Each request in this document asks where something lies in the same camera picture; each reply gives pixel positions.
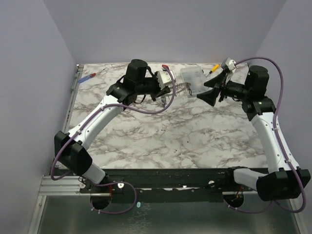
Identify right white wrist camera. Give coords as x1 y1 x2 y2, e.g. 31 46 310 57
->
221 58 236 83

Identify aluminium left side rail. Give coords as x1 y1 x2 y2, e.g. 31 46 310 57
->
62 64 84 133

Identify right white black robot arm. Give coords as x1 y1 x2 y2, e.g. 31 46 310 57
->
197 65 311 201

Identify blue keys bunch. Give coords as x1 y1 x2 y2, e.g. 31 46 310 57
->
160 96 167 108

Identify blue red handled screwdriver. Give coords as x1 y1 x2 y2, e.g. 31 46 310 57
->
78 69 105 84

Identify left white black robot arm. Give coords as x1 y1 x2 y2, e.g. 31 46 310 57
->
50 59 176 193

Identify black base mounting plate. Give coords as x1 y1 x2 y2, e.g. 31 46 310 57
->
78 167 254 203

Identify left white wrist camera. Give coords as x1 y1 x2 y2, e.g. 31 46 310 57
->
156 70 175 90

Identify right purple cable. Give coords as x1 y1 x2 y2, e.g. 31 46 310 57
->
226 57 307 214

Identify clear plastic screw box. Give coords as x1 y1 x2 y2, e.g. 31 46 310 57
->
180 66 209 98

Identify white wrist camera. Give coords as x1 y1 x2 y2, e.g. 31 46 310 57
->
156 70 175 90
221 58 236 83

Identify yellow handled screwdriver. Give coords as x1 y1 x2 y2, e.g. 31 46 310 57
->
205 64 220 76

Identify aluminium front rail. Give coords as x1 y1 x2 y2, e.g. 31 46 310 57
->
39 176 80 196

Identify aluminium rail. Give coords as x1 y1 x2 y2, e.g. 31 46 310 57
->
62 64 84 133
39 176 80 196

